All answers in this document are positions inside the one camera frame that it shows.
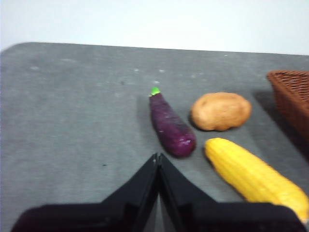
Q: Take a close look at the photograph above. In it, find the purple eggplant with green stem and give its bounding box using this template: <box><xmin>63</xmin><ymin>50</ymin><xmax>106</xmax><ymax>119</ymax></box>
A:
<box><xmin>148</xmin><ymin>87</ymin><xmax>197</xmax><ymax>157</ymax></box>

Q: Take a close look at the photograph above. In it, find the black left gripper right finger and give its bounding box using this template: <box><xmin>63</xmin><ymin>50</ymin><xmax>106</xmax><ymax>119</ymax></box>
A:
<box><xmin>158</xmin><ymin>152</ymin><xmax>307</xmax><ymax>232</ymax></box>

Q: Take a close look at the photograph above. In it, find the brown woven wicker basket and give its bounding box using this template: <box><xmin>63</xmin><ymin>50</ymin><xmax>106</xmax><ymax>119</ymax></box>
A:
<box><xmin>266</xmin><ymin>70</ymin><xmax>309</xmax><ymax>145</ymax></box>

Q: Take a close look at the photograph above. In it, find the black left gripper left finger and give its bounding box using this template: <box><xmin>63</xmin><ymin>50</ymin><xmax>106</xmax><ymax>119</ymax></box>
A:
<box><xmin>11</xmin><ymin>152</ymin><xmax>159</xmax><ymax>232</ymax></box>

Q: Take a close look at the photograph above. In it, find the brown potato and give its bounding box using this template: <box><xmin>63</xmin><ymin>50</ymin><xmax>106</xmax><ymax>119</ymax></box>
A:
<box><xmin>190</xmin><ymin>91</ymin><xmax>253</xmax><ymax>131</ymax></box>

